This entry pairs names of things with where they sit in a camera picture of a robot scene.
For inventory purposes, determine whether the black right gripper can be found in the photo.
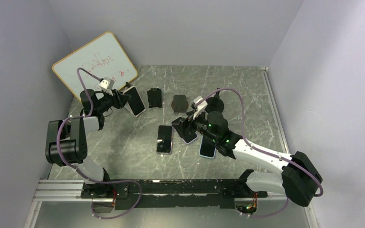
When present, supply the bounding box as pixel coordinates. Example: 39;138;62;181
172;108;218;143

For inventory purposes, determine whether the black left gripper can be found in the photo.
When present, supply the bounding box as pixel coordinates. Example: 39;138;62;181
96;89;131;113

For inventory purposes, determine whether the pink case phone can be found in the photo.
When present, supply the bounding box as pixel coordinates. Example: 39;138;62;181
123;86;146;117

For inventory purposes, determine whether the blue case phone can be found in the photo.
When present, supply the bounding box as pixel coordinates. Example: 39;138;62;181
199;136;216;159

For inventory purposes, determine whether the lavender case phone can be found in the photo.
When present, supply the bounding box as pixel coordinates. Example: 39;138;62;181
179;129;198;145

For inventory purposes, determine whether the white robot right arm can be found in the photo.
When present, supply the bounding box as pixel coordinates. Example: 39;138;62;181
172;112;322;207

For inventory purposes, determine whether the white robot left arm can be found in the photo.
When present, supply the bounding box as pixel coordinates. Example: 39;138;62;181
45;89;131;198

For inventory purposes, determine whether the white case phone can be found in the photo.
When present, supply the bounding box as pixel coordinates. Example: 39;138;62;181
156;125;173;154

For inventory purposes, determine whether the black folding phone stand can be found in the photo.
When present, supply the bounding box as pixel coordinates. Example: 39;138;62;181
147;88;163;108

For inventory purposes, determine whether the black round-base phone holder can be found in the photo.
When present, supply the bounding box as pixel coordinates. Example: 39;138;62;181
205;91;224;113

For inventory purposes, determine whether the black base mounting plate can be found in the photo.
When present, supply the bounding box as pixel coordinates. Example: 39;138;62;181
80;179;268;210

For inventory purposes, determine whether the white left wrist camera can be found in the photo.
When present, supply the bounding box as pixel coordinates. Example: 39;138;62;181
98;77;115;95

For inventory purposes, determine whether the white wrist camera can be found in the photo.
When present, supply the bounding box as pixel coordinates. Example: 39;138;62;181
98;77;115;95
193;96;207;119

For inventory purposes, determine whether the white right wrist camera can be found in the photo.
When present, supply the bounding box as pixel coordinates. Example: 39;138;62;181
193;96;207;119

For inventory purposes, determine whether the whiteboard with wooden frame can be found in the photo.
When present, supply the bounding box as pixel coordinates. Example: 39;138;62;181
52;32;138;100

